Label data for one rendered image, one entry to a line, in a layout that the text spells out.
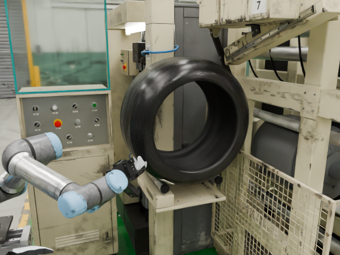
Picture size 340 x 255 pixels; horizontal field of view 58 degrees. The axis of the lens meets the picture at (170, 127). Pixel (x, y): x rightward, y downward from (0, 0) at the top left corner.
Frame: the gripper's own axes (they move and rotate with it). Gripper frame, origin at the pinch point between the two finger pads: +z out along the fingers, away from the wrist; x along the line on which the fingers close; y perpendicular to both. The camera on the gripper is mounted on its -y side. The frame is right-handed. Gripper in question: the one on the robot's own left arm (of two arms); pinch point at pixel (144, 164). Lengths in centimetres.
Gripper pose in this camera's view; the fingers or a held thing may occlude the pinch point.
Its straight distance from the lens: 134.7
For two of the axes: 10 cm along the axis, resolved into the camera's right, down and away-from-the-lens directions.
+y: -3.6, -9.2, -1.8
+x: -8.0, 2.0, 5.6
